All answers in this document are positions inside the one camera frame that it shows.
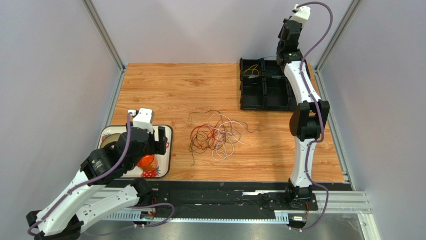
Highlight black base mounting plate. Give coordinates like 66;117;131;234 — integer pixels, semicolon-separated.
114;179;354;221

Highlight strawberry pattern tray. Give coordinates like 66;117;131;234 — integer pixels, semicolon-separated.
98;125;173;179

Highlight coloured wire bundle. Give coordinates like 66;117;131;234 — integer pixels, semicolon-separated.
188;110;261;167

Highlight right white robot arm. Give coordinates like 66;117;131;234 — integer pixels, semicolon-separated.
277;18;330;210

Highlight black six-compartment bin organizer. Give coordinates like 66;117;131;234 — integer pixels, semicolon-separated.
239;58;298;112

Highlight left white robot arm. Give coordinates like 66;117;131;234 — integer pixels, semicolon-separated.
26;126;169;240

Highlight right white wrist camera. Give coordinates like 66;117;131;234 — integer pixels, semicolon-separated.
290;4;311;28

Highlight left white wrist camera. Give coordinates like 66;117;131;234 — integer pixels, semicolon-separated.
128;108;155;134

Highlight grey ceramic bowl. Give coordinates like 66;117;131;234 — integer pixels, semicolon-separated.
99;133;121;149

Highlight orange transparent cup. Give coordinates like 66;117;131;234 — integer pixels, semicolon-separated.
137;155;159;173

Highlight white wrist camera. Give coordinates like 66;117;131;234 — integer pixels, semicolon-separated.
290;4;311;28
128;108;155;134

